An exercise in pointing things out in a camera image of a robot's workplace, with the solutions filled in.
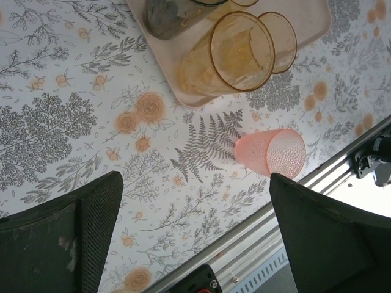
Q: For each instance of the tall amber glass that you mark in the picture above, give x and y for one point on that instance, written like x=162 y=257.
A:
x=214 y=70

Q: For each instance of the wide amber tumbler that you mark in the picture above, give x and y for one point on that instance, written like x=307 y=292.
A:
x=284 y=39

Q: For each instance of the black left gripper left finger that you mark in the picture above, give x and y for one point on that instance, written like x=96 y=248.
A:
x=36 y=253

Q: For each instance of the pink plastic tray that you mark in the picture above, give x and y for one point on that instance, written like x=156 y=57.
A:
x=311 y=24

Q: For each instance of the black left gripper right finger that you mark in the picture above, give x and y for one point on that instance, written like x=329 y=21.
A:
x=336 y=244

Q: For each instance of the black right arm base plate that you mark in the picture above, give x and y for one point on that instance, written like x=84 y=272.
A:
x=359 y=166

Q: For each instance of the floral patterned tablecloth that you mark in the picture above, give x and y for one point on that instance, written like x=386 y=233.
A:
x=91 y=107

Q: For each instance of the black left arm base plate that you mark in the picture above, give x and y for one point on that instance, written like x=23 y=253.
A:
x=198 y=280

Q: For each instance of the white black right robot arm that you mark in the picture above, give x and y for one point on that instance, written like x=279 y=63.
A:
x=383 y=143

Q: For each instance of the long aluminium base rail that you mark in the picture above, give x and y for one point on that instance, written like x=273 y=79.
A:
x=244 y=232

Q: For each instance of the small amber tumbler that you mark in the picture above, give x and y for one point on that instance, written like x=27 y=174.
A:
x=244 y=2

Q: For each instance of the pink textured plastic cup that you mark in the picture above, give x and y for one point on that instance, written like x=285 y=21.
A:
x=259 y=149

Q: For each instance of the tall grey glass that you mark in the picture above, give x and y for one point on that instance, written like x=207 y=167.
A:
x=165 y=21

